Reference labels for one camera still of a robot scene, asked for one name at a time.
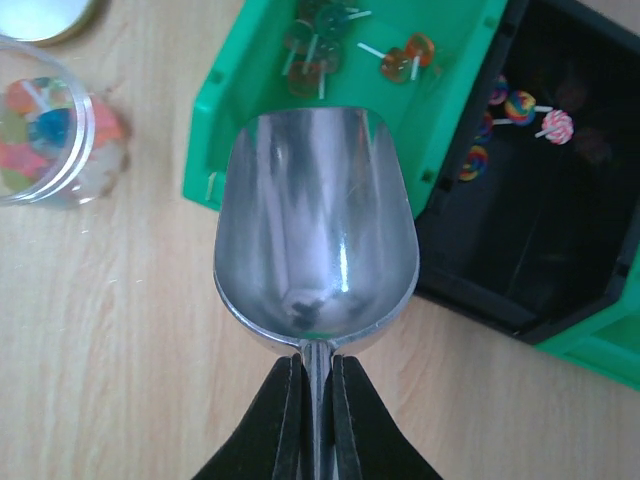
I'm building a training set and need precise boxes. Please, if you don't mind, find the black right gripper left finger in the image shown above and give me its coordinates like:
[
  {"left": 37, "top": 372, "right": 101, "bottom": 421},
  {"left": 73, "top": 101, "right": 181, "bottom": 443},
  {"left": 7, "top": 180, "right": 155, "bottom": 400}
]
[{"left": 194, "top": 354, "right": 303, "bottom": 480}]

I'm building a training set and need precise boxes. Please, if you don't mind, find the orange square lollipop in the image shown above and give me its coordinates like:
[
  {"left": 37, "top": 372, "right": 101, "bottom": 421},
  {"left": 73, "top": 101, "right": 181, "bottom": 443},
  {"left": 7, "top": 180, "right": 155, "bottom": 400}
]
[
  {"left": 357, "top": 42, "right": 413, "bottom": 84},
  {"left": 405, "top": 32, "right": 435, "bottom": 81}
]

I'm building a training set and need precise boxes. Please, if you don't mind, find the rainbow swirl lollipop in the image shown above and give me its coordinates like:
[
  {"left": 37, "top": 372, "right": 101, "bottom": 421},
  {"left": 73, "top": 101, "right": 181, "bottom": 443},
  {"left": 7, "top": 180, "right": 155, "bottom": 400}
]
[
  {"left": 489, "top": 74, "right": 510, "bottom": 106},
  {"left": 493, "top": 90, "right": 553, "bottom": 127},
  {"left": 458, "top": 145, "right": 489, "bottom": 182},
  {"left": 474, "top": 111, "right": 494, "bottom": 145}
]

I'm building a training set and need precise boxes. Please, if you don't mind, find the silver metal scoop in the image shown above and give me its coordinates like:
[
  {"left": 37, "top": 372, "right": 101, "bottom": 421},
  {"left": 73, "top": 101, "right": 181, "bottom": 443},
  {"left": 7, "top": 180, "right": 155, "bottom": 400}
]
[{"left": 214, "top": 107, "right": 419, "bottom": 479}]

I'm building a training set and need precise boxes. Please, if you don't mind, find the black bin with lollipops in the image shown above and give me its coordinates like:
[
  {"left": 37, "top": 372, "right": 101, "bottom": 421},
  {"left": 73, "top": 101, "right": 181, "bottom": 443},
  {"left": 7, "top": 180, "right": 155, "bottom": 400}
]
[{"left": 416, "top": 1, "right": 639, "bottom": 345}]

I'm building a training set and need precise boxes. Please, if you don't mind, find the pink swirl lollipop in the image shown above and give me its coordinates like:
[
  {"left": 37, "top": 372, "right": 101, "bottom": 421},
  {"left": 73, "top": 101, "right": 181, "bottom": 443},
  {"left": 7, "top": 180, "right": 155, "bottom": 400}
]
[{"left": 535, "top": 110, "right": 574, "bottom": 145}]

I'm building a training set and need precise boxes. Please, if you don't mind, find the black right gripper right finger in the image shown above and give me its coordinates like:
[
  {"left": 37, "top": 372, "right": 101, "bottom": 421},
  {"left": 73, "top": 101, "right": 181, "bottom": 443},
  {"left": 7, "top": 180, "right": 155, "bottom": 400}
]
[{"left": 332, "top": 355, "right": 441, "bottom": 479}]

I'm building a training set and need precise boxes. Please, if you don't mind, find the green bin with star candies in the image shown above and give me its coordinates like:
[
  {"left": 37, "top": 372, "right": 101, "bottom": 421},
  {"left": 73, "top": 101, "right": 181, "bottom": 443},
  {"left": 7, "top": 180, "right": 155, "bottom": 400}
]
[{"left": 537, "top": 259, "right": 639, "bottom": 390}]

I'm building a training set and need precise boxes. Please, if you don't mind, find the white round jar lid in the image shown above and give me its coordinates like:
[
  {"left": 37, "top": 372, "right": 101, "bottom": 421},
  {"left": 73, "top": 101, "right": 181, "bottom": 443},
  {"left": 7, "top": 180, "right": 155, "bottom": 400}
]
[{"left": 1, "top": 0, "right": 109, "bottom": 45}]

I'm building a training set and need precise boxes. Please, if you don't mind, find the clear plastic jar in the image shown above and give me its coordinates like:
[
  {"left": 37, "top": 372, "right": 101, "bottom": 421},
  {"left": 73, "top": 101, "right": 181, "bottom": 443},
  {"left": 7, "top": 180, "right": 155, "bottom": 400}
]
[{"left": 1, "top": 36, "right": 128, "bottom": 208}]

